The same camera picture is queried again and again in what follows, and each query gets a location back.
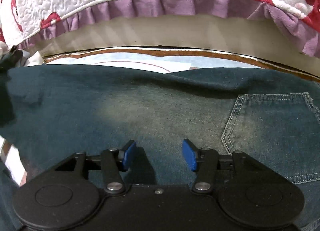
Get black cloth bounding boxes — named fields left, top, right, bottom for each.
left=0, top=49, right=24, bottom=72

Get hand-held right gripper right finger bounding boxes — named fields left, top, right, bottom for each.
left=182, top=139, right=263, bottom=194

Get dark blue denim jeans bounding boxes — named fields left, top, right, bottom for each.
left=0, top=64, right=320, bottom=231

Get small white cloth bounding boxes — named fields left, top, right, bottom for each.
left=21, top=50, right=45, bottom=67

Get beige bed base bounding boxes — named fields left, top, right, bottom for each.
left=37, top=16, right=320, bottom=71

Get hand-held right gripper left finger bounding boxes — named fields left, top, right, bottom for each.
left=55, top=139, right=137, bottom=195

